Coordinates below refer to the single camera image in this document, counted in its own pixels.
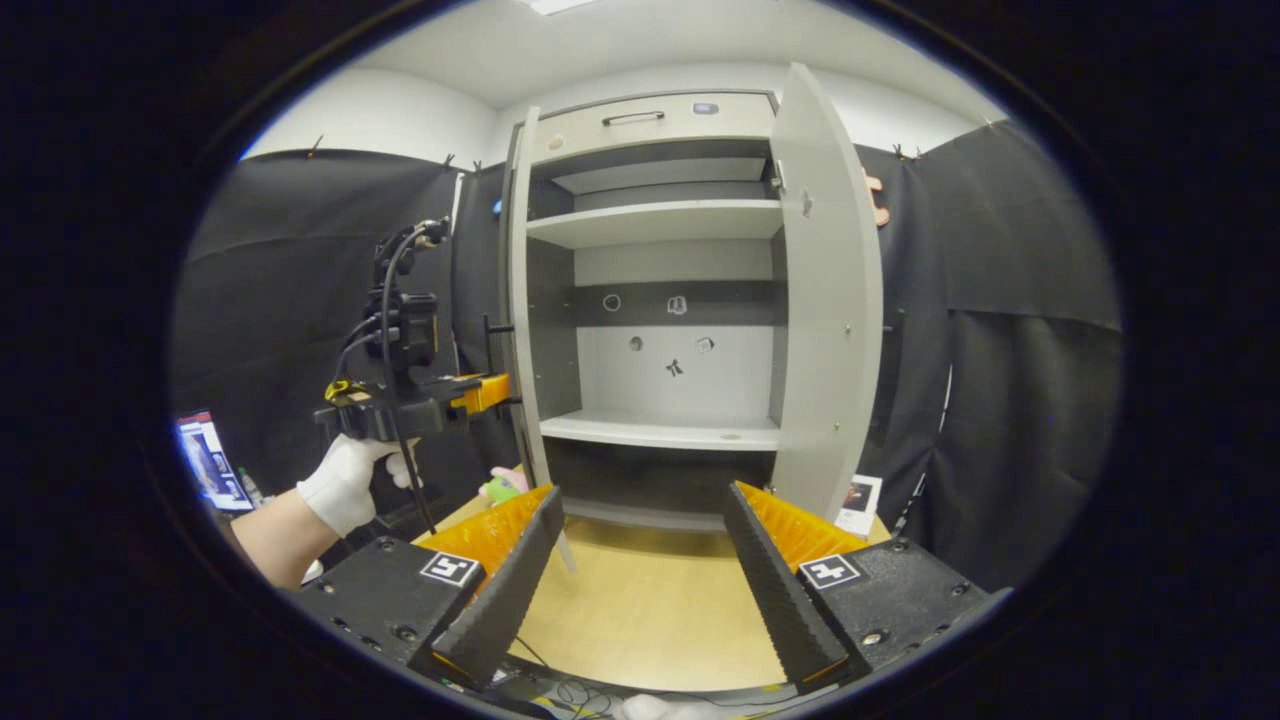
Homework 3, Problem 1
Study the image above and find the grey double-door shoe cabinet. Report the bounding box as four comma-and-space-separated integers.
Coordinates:
497, 90, 791, 531

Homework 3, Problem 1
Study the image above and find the white photo booklet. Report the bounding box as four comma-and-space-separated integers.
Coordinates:
835, 475, 884, 539

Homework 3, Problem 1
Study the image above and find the pink green plush toy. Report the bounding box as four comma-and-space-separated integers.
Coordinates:
478, 466, 529, 506

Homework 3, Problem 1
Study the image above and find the black backdrop cloth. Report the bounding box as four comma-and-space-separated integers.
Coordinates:
170, 120, 1123, 591

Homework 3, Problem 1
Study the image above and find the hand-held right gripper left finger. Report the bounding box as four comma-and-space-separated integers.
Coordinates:
295, 484, 566, 691

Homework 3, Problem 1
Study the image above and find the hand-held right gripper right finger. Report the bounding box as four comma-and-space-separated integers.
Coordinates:
725, 480, 991, 693

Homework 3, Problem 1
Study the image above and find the grey cabinet shelf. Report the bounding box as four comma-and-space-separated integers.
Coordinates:
525, 198, 784, 251
540, 408, 781, 453

